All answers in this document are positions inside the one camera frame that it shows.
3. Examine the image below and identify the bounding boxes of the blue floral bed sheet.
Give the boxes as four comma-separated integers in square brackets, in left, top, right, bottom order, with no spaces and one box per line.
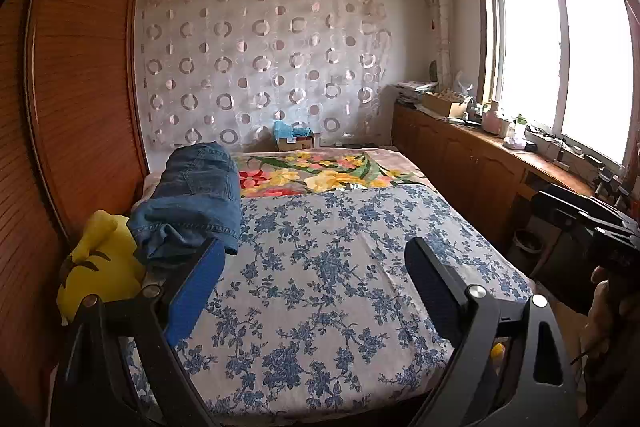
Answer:
[125,184,533,418]

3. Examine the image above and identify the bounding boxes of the wood-framed window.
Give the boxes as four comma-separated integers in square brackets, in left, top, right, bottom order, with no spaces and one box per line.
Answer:
[475,0,636,168]

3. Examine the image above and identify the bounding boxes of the waste bin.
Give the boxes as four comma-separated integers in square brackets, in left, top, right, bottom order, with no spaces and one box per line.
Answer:
[512,227,543,258]

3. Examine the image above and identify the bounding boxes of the open cardboard box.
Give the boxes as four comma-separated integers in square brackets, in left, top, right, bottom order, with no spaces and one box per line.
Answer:
[422,91,468,118]

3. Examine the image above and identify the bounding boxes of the small printed cardboard box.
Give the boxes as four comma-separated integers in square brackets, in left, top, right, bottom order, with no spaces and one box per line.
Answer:
[277,133,321,152]

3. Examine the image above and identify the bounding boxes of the stack of papers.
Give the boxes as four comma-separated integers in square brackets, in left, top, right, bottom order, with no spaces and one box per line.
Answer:
[395,79,436,105]

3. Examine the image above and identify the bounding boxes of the sheer circle-patterned curtain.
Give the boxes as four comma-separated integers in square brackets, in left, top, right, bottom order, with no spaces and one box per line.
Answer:
[137,0,393,152]

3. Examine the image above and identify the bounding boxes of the colourful floral blanket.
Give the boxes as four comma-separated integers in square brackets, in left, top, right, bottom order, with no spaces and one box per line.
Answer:
[142,147,436,200]

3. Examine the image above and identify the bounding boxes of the person's right hand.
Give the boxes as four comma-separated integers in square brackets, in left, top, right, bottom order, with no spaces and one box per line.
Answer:
[580,266,626,360]

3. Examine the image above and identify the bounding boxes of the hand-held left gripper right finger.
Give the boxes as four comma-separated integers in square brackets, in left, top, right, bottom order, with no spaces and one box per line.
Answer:
[405,237,581,427]

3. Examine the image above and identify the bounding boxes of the long wooden cabinet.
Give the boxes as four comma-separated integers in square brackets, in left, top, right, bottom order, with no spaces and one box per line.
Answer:
[392,99,621,258]

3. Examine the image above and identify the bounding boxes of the blue plastic bag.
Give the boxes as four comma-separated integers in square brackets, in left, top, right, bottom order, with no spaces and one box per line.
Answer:
[272,121,311,140]

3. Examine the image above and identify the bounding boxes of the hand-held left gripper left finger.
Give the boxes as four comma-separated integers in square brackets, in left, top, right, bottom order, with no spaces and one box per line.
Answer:
[50,237,226,427]

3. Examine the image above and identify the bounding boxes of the wrapped white pipe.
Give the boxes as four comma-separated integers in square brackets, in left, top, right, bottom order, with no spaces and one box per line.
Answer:
[424,0,453,92]

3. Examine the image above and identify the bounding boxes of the blue denim pants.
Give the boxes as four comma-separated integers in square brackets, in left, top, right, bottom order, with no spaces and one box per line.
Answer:
[127,143,242,270]

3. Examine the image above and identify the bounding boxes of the pink bottle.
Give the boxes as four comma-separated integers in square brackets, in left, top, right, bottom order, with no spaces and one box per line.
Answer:
[481,101,503,132]

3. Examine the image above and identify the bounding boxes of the brown wooden wardrobe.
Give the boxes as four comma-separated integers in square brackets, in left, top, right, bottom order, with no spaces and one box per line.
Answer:
[0,0,151,408]

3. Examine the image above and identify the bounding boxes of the yellow plush toy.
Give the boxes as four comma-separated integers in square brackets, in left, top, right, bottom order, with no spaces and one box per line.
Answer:
[56,210,146,325]

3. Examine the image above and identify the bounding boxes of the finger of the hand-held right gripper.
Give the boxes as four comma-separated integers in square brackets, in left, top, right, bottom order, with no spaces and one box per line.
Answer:
[531,189,638,240]
[596,168,633,212]

